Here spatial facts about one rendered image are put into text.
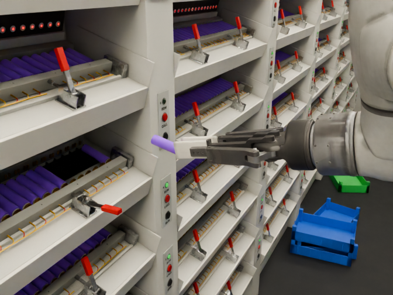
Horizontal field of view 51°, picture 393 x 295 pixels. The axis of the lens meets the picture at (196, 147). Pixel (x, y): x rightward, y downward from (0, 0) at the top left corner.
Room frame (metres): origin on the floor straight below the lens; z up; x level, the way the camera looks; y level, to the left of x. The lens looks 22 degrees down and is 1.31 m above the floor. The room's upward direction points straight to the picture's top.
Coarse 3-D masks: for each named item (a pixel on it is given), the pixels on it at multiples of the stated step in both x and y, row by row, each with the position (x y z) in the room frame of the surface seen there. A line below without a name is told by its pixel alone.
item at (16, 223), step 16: (112, 160) 0.75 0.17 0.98; (96, 176) 0.69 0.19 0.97; (64, 192) 0.62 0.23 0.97; (96, 192) 0.66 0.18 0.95; (32, 208) 0.56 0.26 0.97; (48, 208) 0.58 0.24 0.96; (64, 208) 0.60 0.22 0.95; (0, 224) 0.52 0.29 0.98; (16, 224) 0.53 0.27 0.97; (32, 224) 0.55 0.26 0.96; (0, 240) 0.50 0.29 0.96
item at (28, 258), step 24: (96, 144) 0.83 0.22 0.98; (120, 144) 0.80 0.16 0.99; (144, 168) 0.77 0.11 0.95; (120, 192) 0.69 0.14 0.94; (144, 192) 0.75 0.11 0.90; (72, 216) 0.60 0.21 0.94; (96, 216) 0.61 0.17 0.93; (24, 240) 0.52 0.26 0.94; (48, 240) 0.53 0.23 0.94; (72, 240) 0.56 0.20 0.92; (0, 264) 0.47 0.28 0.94; (24, 264) 0.48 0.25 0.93; (48, 264) 0.52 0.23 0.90; (0, 288) 0.44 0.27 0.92
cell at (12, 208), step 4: (0, 196) 0.58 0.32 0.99; (0, 200) 0.57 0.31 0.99; (4, 200) 0.57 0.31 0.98; (8, 200) 0.58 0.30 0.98; (0, 204) 0.57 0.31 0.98; (4, 204) 0.57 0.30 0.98; (8, 204) 0.57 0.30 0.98; (12, 204) 0.57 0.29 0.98; (4, 208) 0.56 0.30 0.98; (8, 208) 0.56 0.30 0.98; (12, 208) 0.56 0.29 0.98; (16, 208) 0.56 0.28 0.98; (8, 212) 0.56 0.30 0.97; (12, 212) 0.56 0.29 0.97
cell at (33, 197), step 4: (8, 180) 0.62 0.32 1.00; (12, 180) 0.62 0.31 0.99; (8, 184) 0.62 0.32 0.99; (12, 184) 0.62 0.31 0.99; (16, 184) 0.62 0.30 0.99; (20, 184) 0.62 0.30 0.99; (12, 188) 0.61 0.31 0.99; (16, 188) 0.61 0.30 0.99; (20, 188) 0.61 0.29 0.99; (24, 188) 0.61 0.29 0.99; (16, 192) 0.61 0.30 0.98; (20, 192) 0.60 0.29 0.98; (24, 192) 0.60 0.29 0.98; (28, 192) 0.60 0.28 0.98; (32, 192) 0.61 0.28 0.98; (24, 196) 0.60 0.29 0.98; (28, 196) 0.60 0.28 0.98; (32, 196) 0.60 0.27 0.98; (36, 196) 0.60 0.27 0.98; (28, 200) 0.60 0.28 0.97; (32, 200) 0.59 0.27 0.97; (32, 204) 0.59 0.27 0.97
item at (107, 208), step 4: (88, 200) 0.61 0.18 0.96; (88, 204) 0.61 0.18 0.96; (92, 204) 0.61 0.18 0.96; (96, 204) 0.61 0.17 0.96; (100, 204) 0.61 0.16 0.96; (100, 208) 0.60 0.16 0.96; (104, 208) 0.59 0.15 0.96; (108, 208) 0.59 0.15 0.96; (112, 208) 0.59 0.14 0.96; (116, 208) 0.59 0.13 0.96; (120, 208) 0.59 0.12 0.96; (108, 212) 0.59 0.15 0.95; (112, 212) 0.58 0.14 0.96; (116, 212) 0.58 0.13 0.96; (120, 212) 0.58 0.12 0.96
